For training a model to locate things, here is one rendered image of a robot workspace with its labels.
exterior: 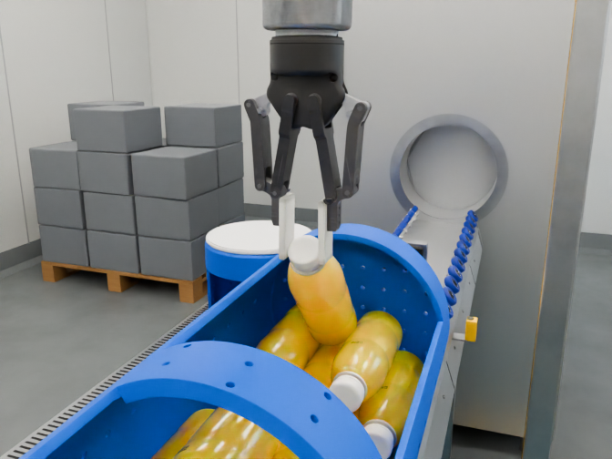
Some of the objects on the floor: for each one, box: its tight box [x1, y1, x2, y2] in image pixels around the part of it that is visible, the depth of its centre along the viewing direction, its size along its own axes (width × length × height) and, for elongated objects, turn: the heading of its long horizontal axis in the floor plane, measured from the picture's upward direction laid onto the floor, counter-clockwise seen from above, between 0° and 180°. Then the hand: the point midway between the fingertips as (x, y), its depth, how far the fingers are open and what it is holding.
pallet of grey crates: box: [29, 101, 245, 304], centre depth 408 cm, size 120×80×119 cm
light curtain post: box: [521, 0, 610, 459], centre depth 138 cm, size 6×6×170 cm
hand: (305, 229), depth 64 cm, fingers closed on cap, 4 cm apart
